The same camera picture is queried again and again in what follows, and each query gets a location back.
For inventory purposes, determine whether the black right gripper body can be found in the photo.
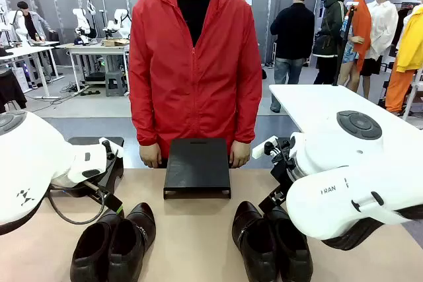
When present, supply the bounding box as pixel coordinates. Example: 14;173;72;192
270;136;297;197

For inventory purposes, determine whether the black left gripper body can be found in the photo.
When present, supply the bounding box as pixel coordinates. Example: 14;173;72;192
81;180;113;205

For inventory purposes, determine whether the person's right forearm red sleeve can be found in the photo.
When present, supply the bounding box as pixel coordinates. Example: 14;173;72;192
129;96;160;147

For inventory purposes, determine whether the person's left forearm red sleeve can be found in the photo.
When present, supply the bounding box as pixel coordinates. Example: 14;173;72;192
233;96;262;145

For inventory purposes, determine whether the black shoe stand with legs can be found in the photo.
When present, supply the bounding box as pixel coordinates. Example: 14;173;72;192
67;135;125;197

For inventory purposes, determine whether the black flat shoe stand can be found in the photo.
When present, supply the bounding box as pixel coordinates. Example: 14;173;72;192
163;138;231;200

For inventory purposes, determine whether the person in red jacket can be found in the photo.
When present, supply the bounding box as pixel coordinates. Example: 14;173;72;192
128;0;264;169

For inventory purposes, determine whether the standing person in black sweater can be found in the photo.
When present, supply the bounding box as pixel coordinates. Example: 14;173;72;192
270;0;315;113

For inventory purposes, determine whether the person's left hand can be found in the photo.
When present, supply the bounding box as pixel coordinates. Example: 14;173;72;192
229;141;254;168

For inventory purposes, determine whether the person's right hand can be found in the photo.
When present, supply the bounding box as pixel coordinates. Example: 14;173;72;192
139;145;163;169

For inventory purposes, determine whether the grey plastic step stool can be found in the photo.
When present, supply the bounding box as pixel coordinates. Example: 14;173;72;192
104;72;128;97

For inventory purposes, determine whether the black hanging jacket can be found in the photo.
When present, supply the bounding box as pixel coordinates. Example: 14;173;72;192
0;69;28;113

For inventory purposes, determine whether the white desk carrying robots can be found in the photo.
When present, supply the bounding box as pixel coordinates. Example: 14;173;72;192
56;42;132;95

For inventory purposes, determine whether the flat cardboard box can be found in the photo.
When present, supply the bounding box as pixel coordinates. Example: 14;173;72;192
101;38;130;48

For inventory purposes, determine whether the mannequin in orange top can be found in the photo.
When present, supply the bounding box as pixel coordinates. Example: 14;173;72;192
338;0;374;98

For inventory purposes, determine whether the mannequin in dark green jacket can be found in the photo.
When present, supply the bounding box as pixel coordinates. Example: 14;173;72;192
312;0;352;85

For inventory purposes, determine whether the white desk with thin legs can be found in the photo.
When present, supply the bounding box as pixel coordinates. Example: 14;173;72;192
0;40;64;98

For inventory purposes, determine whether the figure in white shirt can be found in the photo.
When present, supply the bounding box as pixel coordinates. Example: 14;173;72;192
360;0;399;77

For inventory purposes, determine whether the mannequin in yellow hoodie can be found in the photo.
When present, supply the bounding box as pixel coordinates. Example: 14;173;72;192
385;4;423;115

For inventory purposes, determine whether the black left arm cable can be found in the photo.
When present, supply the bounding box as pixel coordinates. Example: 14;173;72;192
46;188;110;226

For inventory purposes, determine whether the black tripod pole with camera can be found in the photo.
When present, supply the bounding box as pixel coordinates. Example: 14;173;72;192
332;1;360;87

